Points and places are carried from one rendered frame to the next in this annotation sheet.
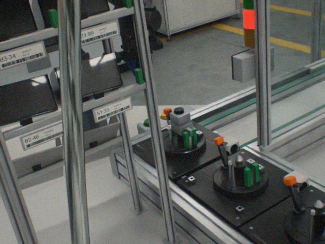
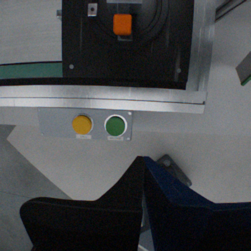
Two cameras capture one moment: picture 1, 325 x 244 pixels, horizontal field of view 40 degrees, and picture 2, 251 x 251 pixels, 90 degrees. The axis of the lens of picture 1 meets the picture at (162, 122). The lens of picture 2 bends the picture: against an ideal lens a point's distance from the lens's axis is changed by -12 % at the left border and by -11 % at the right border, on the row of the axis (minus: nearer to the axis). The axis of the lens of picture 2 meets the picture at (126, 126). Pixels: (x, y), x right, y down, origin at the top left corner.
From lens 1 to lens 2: 1.35 m
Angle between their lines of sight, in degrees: 47
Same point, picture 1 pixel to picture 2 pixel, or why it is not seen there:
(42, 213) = not seen: outside the picture
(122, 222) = (229, 20)
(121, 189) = not seen: hidden behind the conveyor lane
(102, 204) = (226, 63)
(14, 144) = not seen: hidden behind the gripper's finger
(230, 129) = (29, 45)
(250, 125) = (6, 37)
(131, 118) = (99, 189)
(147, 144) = (166, 61)
